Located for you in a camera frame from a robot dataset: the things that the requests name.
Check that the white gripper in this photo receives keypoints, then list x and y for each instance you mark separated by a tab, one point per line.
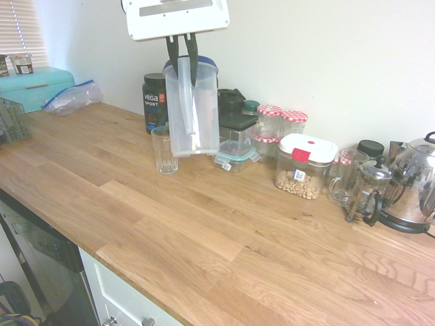
176	20

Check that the clear plastic pitcher blue lid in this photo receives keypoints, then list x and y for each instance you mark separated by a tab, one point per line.
204	122

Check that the black Vega protein tub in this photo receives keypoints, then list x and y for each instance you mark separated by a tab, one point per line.
154	102

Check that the black shaker bottle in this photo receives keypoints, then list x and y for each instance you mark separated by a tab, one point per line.
230	102

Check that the jar green lid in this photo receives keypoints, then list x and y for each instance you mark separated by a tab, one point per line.
251	107

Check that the square container dark lid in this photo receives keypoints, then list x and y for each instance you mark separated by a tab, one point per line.
238	127

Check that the faceted clear drinking glass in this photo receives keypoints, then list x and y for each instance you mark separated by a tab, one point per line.
161	153

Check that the glass container teal clip lid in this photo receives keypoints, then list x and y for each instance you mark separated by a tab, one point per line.
236	158

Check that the clear zip bag blue seal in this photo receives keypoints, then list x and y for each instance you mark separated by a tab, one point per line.
73	96

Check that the teal metal bread box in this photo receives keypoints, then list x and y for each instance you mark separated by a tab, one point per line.
32	88

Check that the cereal container white red lid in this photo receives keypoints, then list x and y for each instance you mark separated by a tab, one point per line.
302	163

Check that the white window blind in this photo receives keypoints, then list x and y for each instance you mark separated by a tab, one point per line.
20	30

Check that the green labelled cup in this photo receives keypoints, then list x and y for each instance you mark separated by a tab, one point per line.
3	68

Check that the clear glass mug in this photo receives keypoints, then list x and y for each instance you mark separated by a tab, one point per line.
343	183

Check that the jar black lid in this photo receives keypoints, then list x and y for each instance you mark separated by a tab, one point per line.
370	146

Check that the glass french press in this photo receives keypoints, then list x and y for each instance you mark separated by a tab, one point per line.
368	190

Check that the white cabinet drawer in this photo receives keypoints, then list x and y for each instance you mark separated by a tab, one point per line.
112	292

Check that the black dishwasher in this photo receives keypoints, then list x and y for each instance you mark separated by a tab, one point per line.
40	258

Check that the shiny steel electric kettle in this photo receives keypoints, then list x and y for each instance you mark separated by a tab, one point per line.
413	183

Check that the metal drawer knob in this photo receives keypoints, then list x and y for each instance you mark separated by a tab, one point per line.
147	322
110	322

